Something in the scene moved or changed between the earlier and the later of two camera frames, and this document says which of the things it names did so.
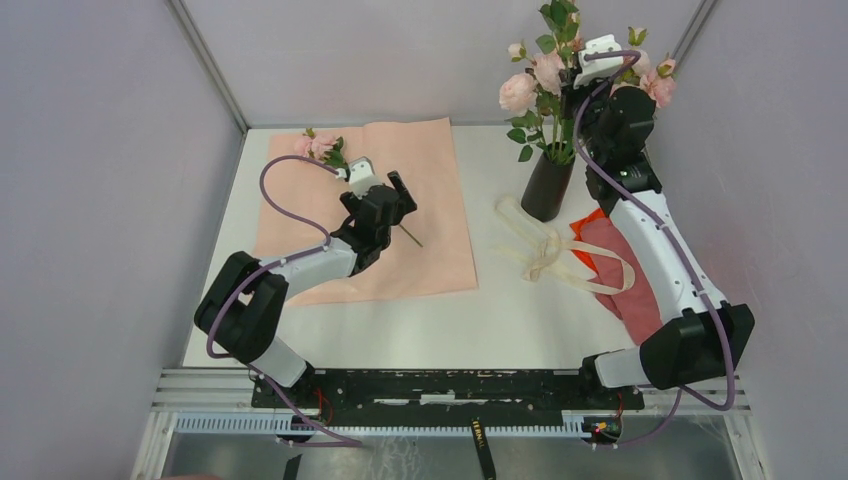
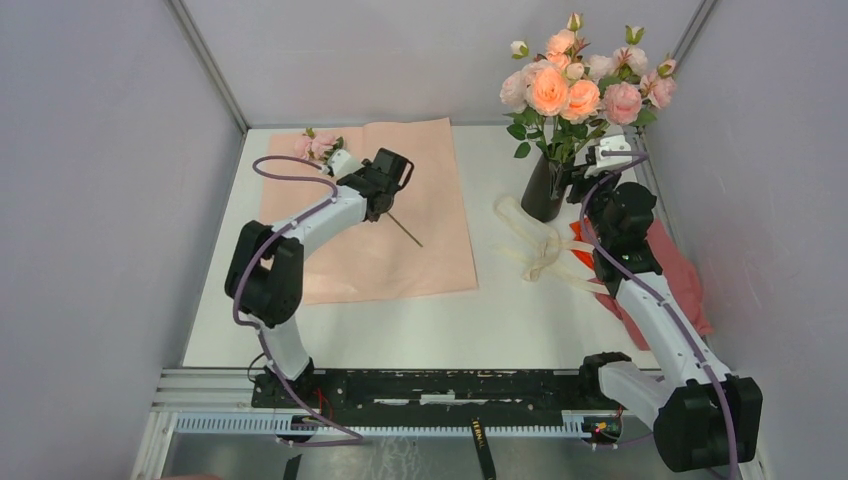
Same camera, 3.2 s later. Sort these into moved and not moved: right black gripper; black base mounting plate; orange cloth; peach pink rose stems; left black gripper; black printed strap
Moved: right black gripper; peach pink rose stems; left black gripper
Not moved: black base mounting plate; orange cloth; black printed strap
